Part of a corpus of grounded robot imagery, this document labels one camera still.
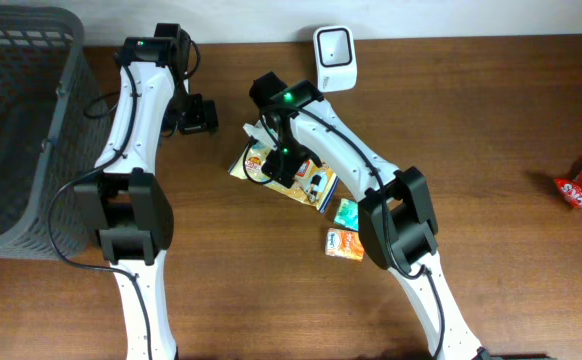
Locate beige wet wipes pack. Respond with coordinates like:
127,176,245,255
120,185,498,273
228,121,339,213

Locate teal tissue pack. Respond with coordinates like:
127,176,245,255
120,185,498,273
334,199,359,231

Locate orange tissue pack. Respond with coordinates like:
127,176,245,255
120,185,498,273
325,228,365,261

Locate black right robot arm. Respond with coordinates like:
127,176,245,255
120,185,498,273
244,72,491,359

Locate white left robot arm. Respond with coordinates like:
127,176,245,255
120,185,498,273
73,23,219,360

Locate white barcode scanner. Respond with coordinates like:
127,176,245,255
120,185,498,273
313,25,358,93

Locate grey plastic mesh basket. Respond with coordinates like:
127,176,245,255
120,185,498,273
0,5,110,260

